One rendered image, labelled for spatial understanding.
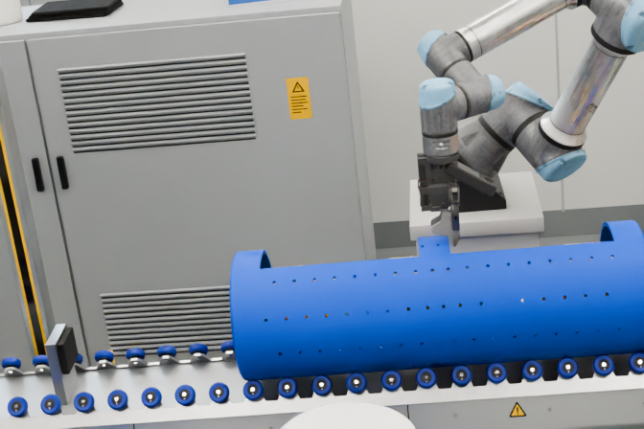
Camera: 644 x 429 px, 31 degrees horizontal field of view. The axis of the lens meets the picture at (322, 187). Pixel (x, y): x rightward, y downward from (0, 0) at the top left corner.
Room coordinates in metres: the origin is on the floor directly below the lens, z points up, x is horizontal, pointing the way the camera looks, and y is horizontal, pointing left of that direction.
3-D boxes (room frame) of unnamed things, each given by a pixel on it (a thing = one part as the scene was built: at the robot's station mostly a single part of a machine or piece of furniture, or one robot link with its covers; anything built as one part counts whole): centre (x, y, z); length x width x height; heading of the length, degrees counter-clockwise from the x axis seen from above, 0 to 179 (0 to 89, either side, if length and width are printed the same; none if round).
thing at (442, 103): (2.32, -0.26, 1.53); 0.09 x 0.08 x 0.11; 119
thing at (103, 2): (4.23, 0.81, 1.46); 0.32 x 0.23 x 0.04; 83
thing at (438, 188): (2.32, -0.25, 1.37); 0.09 x 0.08 x 0.12; 85
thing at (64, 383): (2.39, 0.62, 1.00); 0.10 x 0.04 x 0.15; 175
